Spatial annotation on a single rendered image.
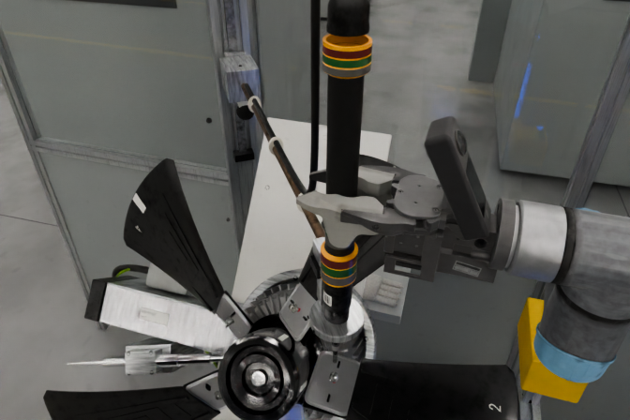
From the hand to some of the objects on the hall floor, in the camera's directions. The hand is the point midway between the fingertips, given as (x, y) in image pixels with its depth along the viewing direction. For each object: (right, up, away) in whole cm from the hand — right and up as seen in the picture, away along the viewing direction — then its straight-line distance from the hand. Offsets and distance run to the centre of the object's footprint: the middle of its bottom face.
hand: (315, 184), depth 51 cm
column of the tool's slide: (-20, -88, +142) cm, 168 cm away
